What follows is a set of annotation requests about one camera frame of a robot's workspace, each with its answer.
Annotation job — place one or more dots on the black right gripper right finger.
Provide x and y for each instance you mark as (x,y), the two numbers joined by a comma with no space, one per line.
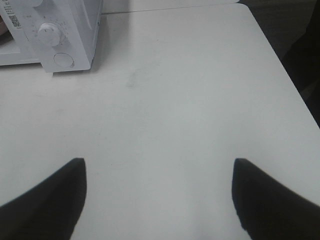
(268,210)

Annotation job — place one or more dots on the white microwave oven body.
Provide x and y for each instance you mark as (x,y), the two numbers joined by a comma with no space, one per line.
(79,21)

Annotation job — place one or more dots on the upper white power knob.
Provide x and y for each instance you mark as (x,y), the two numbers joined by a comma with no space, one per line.
(36,3)

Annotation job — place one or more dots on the pink round plate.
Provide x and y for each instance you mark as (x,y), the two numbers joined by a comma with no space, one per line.
(3,27)

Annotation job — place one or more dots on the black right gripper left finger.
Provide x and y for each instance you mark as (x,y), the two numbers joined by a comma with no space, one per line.
(49,210)

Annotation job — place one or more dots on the lower white timer knob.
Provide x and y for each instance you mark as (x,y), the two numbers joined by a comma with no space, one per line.
(50,34)

